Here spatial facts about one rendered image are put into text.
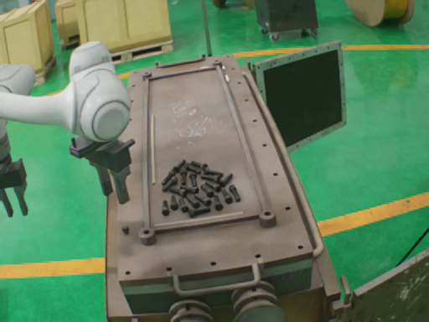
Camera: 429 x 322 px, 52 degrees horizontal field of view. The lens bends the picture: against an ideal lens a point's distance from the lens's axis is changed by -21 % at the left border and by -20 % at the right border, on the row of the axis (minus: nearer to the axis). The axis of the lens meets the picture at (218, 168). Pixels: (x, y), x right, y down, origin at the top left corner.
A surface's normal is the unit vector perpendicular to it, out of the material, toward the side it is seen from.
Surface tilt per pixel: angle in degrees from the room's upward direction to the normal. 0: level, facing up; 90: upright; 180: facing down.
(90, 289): 0
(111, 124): 92
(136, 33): 90
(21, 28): 90
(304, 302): 90
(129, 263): 0
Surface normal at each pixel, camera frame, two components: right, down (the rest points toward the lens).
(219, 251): -0.11, -0.83
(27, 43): 0.08, 0.54
